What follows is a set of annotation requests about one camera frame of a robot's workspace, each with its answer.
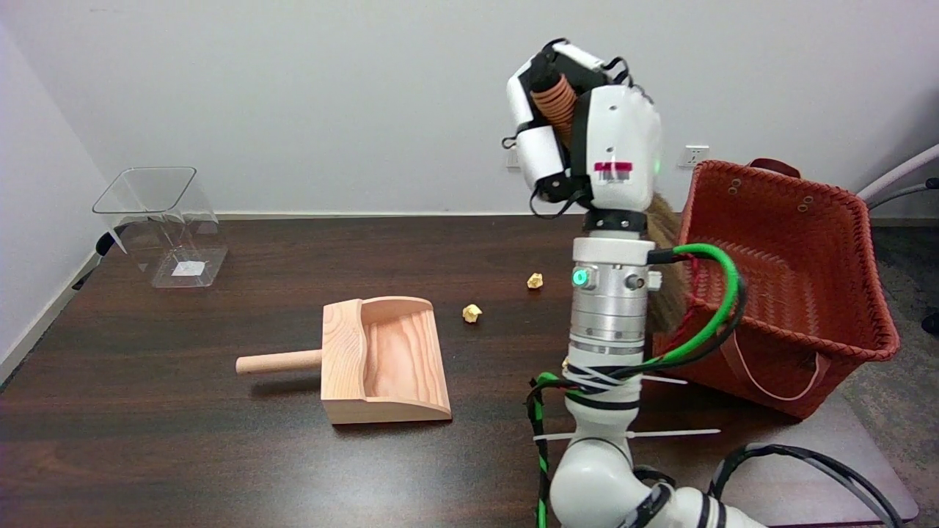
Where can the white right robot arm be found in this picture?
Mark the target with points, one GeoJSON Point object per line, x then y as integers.
{"type": "Point", "coordinates": [609, 323]}

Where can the white label sticker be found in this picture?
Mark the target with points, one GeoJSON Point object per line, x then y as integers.
{"type": "Point", "coordinates": [188, 268]}

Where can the red woven basket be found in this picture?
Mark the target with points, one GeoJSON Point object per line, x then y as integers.
{"type": "Point", "coordinates": [799, 293]}

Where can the wooden dustpan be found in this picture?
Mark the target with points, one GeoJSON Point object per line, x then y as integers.
{"type": "Point", "coordinates": [381, 367]}

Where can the clear plastic bin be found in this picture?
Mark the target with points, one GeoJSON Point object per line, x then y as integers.
{"type": "Point", "coordinates": [158, 220]}

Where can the chair with white armrest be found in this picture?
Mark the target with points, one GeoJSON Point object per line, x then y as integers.
{"type": "Point", "coordinates": [899, 172]}

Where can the white wall outlet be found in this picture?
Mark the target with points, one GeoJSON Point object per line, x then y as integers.
{"type": "Point", "coordinates": [693, 155]}
{"type": "Point", "coordinates": [512, 160]}

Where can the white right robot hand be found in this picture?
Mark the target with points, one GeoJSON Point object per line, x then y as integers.
{"type": "Point", "coordinates": [620, 139]}

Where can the black object behind table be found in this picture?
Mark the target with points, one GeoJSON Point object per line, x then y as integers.
{"type": "Point", "coordinates": [104, 246]}

